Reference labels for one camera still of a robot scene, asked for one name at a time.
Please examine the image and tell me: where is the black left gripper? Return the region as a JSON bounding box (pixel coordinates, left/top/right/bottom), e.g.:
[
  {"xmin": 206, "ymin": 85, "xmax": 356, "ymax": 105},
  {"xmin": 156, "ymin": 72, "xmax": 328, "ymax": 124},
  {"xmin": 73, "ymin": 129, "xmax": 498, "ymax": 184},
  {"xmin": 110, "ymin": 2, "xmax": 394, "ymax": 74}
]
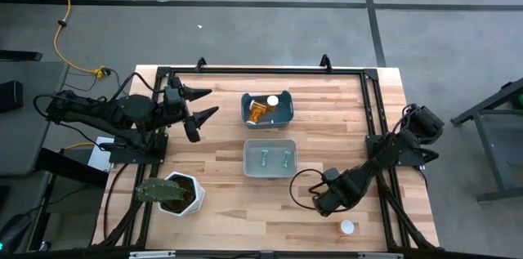
[{"xmin": 163, "ymin": 77, "xmax": 220, "ymax": 144}]

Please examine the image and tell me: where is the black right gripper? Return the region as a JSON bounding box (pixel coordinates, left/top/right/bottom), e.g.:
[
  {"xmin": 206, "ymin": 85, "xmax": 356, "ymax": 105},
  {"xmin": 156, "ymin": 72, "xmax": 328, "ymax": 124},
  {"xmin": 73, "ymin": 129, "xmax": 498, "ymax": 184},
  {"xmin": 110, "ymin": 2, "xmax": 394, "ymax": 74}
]
[{"xmin": 312, "ymin": 175, "xmax": 363, "ymax": 217}]

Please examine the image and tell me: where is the orange pill bottle white cap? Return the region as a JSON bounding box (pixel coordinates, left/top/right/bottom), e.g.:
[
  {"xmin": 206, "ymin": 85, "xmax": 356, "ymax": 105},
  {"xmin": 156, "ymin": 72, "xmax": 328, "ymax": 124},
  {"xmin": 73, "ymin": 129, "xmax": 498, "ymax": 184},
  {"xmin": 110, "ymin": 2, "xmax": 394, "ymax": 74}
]
[
  {"xmin": 265, "ymin": 94, "xmax": 280, "ymax": 113},
  {"xmin": 248, "ymin": 100, "xmax": 268, "ymax": 124},
  {"xmin": 337, "ymin": 219, "xmax": 356, "ymax": 236}
]

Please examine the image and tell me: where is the light grey plastic bin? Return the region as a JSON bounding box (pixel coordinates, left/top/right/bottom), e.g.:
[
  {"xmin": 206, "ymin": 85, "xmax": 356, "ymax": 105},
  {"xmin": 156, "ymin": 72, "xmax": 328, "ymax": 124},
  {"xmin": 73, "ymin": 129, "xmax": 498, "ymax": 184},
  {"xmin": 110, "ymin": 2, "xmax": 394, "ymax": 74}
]
[{"xmin": 243, "ymin": 139, "xmax": 298, "ymax": 180}]

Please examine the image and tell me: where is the teal plastic bin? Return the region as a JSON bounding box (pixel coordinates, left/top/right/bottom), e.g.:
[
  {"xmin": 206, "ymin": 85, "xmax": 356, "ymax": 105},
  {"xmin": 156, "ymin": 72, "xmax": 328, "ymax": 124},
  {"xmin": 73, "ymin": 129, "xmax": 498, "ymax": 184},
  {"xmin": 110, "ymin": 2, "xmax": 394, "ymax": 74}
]
[{"xmin": 240, "ymin": 90, "xmax": 295, "ymax": 130}]

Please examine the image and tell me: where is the green cactus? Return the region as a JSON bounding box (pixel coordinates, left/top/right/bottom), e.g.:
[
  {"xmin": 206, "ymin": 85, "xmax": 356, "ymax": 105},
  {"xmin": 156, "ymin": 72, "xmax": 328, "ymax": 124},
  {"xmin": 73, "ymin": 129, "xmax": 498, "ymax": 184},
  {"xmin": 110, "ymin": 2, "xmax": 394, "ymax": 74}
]
[{"xmin": 135, "ymin": 176, "xmax": 187, "ymax": 204}]

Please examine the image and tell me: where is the white hexagonal plant pot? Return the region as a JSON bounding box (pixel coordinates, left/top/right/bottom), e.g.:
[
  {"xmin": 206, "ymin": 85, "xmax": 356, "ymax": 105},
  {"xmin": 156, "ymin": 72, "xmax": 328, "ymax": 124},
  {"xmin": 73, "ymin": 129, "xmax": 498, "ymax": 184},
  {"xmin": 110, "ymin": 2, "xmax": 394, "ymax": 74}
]
[{"xmin": 158, "ymin": 171, "xmax": 206, "ymax": 217}]

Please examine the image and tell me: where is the white flat box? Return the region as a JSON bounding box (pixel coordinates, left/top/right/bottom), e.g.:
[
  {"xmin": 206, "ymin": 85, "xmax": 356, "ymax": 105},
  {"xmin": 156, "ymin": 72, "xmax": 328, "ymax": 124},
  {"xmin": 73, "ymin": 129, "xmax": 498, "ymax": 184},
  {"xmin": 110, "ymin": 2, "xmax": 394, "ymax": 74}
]
[{"xmin": 87, "ymin": 136, "xmax": 116, "ymax": 172}]

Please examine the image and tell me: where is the black desk beam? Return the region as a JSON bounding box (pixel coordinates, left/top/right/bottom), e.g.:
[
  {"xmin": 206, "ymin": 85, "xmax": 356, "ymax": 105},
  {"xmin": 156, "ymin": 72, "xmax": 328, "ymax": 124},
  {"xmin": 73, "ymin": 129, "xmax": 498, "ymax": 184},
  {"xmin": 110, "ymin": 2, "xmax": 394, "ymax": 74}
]
[{"xmin": 34, "ymin": 147, "xmax": 110, "ymax": 189}]

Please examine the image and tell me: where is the grey desk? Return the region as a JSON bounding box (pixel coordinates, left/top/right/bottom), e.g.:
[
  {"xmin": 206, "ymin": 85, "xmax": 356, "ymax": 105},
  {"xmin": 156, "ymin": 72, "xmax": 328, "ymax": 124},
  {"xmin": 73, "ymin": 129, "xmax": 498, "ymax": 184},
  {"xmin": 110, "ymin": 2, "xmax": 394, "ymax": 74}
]
[{"xmin": 0, "ymin": 60, "xmax": 69, "ymax": 176}]

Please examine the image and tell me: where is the black flat bar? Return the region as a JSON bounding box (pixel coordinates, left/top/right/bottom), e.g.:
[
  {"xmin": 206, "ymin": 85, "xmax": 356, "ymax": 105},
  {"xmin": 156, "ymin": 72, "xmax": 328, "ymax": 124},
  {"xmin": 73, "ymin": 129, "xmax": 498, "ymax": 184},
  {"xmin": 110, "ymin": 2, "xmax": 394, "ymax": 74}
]
[{"xmin": 0, "ymin": 49, "xmax": 43, "ymax": 63}]

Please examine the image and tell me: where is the black speaker box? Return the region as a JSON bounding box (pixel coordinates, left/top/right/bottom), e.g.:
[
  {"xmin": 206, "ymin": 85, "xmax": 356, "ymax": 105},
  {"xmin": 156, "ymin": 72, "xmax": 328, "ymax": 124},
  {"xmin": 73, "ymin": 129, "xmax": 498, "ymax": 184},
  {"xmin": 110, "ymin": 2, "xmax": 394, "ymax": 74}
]
[{"xmin": 0, "ymin": 80, "xmax": 25, "ymax": 114}]

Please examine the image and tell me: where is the black device green light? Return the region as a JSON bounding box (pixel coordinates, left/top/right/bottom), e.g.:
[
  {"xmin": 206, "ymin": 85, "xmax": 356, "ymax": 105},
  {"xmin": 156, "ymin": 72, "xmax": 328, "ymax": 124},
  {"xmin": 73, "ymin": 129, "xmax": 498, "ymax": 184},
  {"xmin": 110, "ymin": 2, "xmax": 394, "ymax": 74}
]
[{"xmin": 0, "ymin": 213, "xmax": 32, "ymax": 254}]

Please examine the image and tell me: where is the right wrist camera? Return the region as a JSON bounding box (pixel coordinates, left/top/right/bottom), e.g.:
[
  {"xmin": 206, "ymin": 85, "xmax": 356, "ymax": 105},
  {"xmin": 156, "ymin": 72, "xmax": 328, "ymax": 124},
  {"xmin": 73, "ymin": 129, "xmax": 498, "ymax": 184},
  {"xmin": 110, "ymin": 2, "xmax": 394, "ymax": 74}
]
[{"xmin": 321, "ymin": 167, "xmax": 341, "ymax": 185}]

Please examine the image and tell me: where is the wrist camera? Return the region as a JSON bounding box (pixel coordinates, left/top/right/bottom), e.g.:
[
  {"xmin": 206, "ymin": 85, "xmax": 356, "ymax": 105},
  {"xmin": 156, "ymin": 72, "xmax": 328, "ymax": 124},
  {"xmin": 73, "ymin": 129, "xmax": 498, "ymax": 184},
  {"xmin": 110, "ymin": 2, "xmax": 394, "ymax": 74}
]
[
  {"xmin": 163, "ymin": 86, "xmax": 183, "ymax": 107},
  {"xmin": 321, "ymin": 167, "xmax": 341, "ymax": 185}
]

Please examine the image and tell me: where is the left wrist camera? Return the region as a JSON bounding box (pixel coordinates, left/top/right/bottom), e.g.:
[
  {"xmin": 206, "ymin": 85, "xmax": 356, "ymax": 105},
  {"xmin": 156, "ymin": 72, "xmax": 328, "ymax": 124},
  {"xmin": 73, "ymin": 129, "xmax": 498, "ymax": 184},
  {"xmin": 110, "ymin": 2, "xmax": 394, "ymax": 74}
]
[{"xmin": 163, "ymin": 86, "xmax": 183, "ymax": 107}]

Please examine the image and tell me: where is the black right arm cable loop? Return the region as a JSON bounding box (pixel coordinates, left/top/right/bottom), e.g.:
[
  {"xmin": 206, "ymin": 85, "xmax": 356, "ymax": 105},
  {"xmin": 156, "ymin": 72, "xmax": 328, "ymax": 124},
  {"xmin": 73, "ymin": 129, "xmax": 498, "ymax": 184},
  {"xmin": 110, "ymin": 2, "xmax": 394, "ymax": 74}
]
[{"xmin": 288, "ymin": 167, "xmax": 326, "ymax": 211}]

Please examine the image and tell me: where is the black aluminium table frame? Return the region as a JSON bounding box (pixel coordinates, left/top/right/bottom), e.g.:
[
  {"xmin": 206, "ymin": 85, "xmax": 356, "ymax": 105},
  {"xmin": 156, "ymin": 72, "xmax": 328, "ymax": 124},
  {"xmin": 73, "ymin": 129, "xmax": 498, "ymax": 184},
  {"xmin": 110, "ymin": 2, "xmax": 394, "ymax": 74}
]
[{"xmin": 92, "ymin": 65, "xmax": 440, "ymax": 259}]

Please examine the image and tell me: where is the yellow extension cable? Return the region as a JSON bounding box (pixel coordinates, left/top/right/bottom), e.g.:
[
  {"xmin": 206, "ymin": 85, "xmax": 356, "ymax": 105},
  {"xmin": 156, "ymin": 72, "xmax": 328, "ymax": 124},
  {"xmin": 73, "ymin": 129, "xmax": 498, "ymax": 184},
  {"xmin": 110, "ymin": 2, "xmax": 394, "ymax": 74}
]
[{"xmin": 47, "ymin": 0, "xmax": 108, "ymax": 79}]

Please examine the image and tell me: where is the short yellow cable piece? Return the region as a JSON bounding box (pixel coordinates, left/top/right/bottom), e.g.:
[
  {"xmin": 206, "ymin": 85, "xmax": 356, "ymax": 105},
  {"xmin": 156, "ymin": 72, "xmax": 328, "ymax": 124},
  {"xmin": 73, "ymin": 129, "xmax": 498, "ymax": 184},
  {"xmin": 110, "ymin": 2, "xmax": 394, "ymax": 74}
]
[{"xmin": 60, "ymin": 141, "xmax": 96, "ymax": 154}]

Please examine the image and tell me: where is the grey metal table frame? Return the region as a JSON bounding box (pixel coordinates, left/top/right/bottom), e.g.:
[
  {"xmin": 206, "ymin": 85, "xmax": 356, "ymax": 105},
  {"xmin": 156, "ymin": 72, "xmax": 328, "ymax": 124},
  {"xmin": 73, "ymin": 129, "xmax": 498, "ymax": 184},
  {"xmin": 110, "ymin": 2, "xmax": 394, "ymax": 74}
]
[{"xmin": 450, "ymin": 78, "xmax": 523, "ymax": 203}]

